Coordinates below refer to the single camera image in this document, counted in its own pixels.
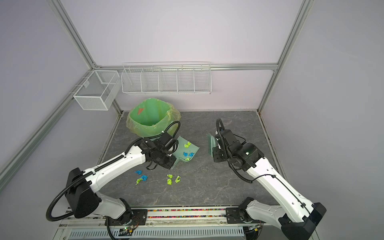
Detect mint green hand brush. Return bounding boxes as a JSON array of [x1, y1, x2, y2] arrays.
[[207, 134, 216, 157]]

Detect mint green dustpan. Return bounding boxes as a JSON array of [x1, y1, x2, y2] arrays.
[[173, 136, 200, 168]]

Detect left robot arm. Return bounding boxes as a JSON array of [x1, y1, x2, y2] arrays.
[[46, 121, 181, 225]]

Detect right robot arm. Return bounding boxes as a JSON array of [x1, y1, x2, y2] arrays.
[[211, 119, 327, 240]]

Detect blue green scraps near bin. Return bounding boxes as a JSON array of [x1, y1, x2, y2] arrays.
[[183, 141, 195, 161]]

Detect blue green scraps front left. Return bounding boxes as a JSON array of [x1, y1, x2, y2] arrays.
[[135, 170, 148, 185]]

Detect green scraps front centre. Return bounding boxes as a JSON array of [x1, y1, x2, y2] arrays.
[[167, 175, 181, 185]]

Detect yellow-green plastic bin liner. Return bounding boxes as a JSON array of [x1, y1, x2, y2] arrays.
[[125, 97, 182, 139]]

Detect small white mesh basket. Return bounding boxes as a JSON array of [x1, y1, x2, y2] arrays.
[[74, 70, 121, 111]]

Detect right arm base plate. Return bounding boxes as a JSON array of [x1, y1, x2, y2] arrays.
[[225, 207, 265, 224]]

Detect aluminium front rail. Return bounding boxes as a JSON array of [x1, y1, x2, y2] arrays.
[[59, 205, 313, 229]]

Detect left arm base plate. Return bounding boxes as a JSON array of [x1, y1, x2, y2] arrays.
[[106, 209, 148, 226]]

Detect long white wire basket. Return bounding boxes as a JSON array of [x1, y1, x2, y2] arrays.
[[121, 62, 212, 94]]

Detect aluminium frame profiles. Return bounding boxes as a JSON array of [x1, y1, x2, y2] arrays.
[[1, 1, 314, 191]]

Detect white vented cable duct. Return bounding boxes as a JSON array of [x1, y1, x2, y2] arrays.
[[67, 226, 245, 240]]

